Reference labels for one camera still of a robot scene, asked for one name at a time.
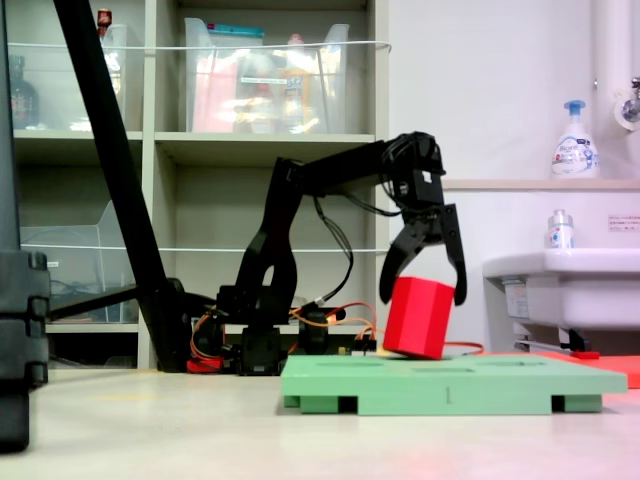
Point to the red octagonal pillar block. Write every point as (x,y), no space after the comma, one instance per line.
(417,320)

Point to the black clamp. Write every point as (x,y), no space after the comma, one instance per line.
(314,335)

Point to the green shape-hole board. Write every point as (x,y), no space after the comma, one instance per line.
(450,390)

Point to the red-text wall label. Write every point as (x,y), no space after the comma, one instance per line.
(624,223)

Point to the metal faucet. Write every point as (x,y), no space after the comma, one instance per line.
(629,107)

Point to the clear bin with dark bottle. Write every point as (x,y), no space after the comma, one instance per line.
(60,100)

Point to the circuit board with connectors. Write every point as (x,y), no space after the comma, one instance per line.
(365,345)

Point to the red-capped small bottle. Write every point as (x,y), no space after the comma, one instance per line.
(104,20)

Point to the pink-capped orange-label bottle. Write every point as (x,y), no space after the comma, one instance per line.
(296,90)

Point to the empty clear plastic bin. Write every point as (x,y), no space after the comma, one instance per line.
(75,260)

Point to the small clear sanitizer bottle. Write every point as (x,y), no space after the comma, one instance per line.
(561,232)

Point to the beige shelf unit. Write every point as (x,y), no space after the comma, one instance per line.
(265,145)

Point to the black tripod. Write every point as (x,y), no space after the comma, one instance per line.
(110,150)

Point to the beige wall ledge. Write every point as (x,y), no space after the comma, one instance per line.
(525,184)

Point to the large clear storage bin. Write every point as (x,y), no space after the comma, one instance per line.
(330,100)

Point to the notched black stack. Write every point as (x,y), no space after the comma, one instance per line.
(20,325)

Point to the small red block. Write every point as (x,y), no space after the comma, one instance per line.
(586,355)

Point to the white sink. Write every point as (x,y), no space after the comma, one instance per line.
(590,290)

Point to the dark grey panel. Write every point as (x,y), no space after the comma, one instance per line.
(7,150)

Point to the dark round bottle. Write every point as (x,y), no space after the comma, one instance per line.
(22,100)

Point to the teal-edged packet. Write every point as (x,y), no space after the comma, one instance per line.
(235,32)

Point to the white blue soap pump bottle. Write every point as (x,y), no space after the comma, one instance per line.
(575,150)

